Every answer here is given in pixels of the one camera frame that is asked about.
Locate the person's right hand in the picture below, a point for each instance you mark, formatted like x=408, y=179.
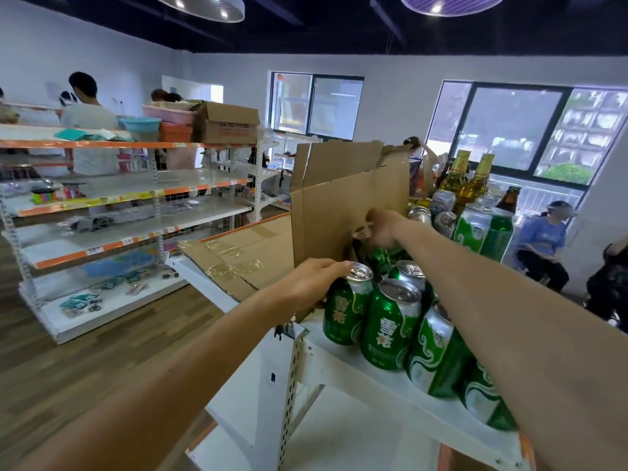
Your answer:
x=390, y=229

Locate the person's left hand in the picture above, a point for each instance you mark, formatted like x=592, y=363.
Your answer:
x=306, y=284

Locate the person's right fingers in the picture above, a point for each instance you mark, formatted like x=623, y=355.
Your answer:
x=374, y=230

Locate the person's left fingers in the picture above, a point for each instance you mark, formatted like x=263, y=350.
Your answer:
x=333, y=268

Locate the green drink can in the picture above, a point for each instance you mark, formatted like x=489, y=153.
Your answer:
x=380, y=259
x=346, y=313

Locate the person's left forearm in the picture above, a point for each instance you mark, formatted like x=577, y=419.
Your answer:
x=171, y=377

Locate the person's right forearm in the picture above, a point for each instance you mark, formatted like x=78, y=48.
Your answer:
x=490, y=299

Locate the open cardboard box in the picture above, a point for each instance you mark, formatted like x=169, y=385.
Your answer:
x=333, y=210

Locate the silver drink can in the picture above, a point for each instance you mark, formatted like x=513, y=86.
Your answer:
x=445, y=224
x=420, y=214
x=442, y=201

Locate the group of green beer cans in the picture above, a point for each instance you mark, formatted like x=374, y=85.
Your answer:
x=390, y=323

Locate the gold foil glass bottle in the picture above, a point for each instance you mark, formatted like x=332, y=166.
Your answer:
x=455, y=177
x=475, y=186

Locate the tall green white can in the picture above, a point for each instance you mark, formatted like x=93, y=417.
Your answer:
x=498, y=240
x=471, y=232

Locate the white store shelf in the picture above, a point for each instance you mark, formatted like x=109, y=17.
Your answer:
x=282, y=171

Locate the small dark framed window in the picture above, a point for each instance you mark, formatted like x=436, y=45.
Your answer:
x=316, y=105

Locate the brown glass bottle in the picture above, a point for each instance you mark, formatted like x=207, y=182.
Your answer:
x=509, y=201

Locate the white metal shelf unit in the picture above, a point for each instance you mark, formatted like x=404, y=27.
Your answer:
x=343, y=436

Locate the large dark framed window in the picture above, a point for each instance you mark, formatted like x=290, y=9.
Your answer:
x=515, y=127

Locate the small cardboard box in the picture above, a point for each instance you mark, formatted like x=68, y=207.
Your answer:
x=228, y=123

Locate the orange plastic basin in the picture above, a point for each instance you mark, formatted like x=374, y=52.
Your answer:
x=175, y=132

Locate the blue packaged shelf goods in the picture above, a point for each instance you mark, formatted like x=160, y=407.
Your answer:
x=122, y=264

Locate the orange trimmed store shelf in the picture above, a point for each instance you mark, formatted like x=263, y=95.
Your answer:
x=127, y=186

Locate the pink plastic basin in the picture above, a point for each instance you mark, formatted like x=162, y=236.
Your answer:
x=169, y=114

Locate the round ceiling lamp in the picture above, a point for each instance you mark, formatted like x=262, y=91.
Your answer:
x=451, y=3
x=201, y=5

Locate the blue plastic basin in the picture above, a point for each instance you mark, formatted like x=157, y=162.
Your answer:
x=140, y=125

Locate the grey toy pack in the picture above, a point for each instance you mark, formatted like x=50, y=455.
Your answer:
x=88, y=223

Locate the teal toy packs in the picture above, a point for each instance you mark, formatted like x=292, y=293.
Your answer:
x=81, y=304

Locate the teal cloth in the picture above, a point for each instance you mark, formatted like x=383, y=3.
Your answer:
x=83, y=135

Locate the colourful small shelf goods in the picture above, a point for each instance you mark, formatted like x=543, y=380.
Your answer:
x=49, y=194

